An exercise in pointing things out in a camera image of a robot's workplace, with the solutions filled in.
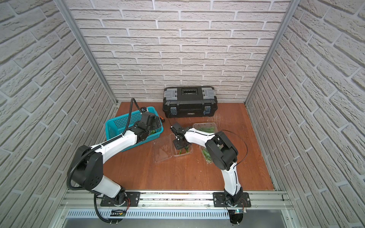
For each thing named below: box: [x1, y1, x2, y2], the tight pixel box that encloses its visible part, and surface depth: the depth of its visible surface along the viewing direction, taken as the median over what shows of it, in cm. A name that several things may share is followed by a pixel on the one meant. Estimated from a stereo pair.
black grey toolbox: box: [162, 85, 219, 119], surface depth 102 cm
